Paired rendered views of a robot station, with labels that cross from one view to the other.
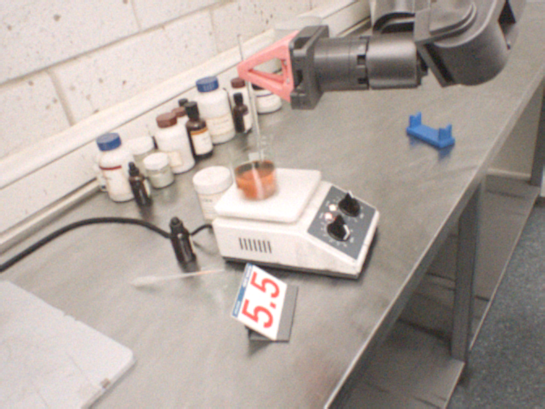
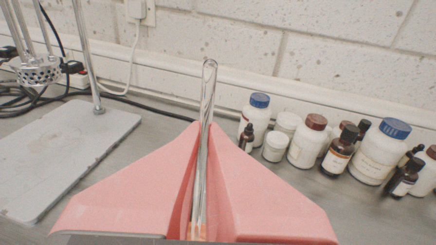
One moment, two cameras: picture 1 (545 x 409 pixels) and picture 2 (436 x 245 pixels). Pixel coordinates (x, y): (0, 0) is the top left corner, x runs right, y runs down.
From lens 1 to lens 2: 0.55 m
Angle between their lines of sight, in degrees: 50
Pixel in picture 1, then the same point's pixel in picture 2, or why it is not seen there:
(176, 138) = (305, 139)
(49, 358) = (51, 166)
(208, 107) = (371, 145)
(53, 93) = (275, 48)
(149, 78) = (364, 87)
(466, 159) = not seen: outside the picture
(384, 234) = not seen: outside the picture
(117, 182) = (241, 127)
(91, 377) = (14, 201)
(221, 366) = not seen: outside the picture
